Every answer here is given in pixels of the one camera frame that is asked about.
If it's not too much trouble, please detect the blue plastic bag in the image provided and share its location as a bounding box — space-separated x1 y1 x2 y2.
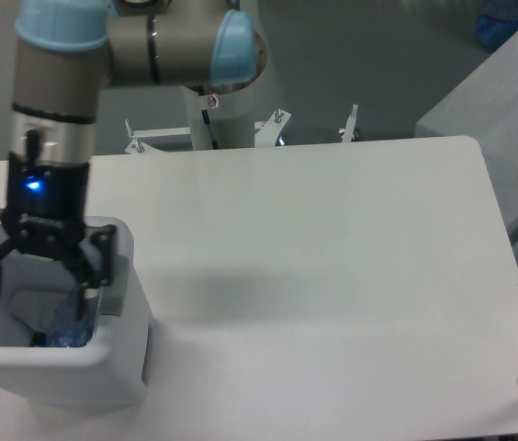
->
474 1 518 52

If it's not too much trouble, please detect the white base bracket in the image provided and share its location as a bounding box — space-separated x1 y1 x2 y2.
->
338 104 359 143
124 119 192 154

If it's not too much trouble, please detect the grey covered side table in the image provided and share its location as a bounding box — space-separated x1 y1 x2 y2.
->
415 32 518 243

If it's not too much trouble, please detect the blue yellow box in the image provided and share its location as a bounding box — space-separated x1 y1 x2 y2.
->
28 332 49 347

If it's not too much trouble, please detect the white right base bracket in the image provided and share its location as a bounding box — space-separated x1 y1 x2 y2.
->
338 104 359 143

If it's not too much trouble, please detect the white plastic wrapper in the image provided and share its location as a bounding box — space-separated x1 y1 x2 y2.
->
6 288 69 333

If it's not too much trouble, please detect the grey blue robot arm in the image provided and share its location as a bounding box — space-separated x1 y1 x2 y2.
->
0 1 258 314

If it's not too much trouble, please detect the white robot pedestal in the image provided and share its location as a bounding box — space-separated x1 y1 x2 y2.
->
178 34 269 151

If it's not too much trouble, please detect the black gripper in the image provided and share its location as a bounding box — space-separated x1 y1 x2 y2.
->
0 153 118 320

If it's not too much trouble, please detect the clear plastic water bottle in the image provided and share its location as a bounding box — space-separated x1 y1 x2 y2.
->
44 277 101 347

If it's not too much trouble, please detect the white left base bracket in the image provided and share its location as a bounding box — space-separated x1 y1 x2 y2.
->
124 119 192 154

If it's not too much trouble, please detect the white plastic trash can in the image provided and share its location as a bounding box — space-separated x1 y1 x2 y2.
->
0 216 153 406

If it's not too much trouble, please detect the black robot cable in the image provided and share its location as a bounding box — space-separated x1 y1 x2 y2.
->
200 107 220 150

